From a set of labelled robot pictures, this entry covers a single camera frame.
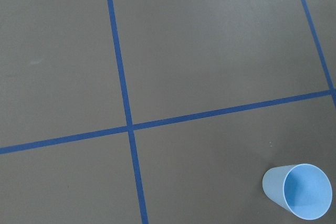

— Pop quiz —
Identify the light blue cup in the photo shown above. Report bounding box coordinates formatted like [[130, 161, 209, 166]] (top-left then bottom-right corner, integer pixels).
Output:
[[262, 164, 332, 220]]

